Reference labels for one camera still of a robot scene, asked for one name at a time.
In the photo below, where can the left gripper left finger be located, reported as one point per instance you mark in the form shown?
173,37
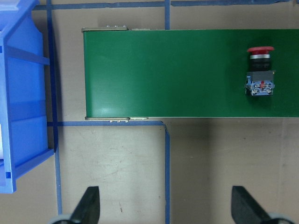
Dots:
87,210

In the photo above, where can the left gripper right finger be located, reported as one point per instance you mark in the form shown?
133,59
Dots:
245,209

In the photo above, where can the red mushroom push button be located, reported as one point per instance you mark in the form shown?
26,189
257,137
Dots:
260,77

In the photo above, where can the blue bin with buttons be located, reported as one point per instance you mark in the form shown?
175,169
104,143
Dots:
23,120

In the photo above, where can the green conveyor belt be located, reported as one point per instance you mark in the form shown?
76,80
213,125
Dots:
187,73

